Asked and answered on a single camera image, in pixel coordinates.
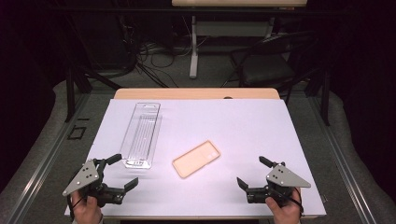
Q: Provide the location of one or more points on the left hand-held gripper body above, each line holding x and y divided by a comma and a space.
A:
82, 177

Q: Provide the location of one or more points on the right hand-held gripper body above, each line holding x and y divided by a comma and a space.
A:
285, 177

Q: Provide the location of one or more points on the clear plastic packaging box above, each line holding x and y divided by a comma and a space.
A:
141, 137

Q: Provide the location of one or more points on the beige phone case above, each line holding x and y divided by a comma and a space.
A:
196, 159

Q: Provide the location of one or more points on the person's left hand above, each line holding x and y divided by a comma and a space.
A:
87, 211

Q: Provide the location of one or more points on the person's right hand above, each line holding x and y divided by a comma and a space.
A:
288, 213

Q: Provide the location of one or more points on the white table sheet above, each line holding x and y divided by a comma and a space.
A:
233, 130

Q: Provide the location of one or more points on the dark table grommet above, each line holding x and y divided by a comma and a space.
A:
228, 97

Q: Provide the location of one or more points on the black metal stand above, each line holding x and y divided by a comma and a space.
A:
70, 93
325, 99

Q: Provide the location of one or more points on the black chair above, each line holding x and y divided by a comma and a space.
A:
264, 70

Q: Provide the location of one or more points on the metal floor rail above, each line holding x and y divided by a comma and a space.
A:
40, 168
342, 161

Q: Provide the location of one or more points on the black square floor frame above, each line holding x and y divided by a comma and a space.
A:
69, 133

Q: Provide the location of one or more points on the light desk with white frame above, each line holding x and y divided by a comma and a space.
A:
239, 2

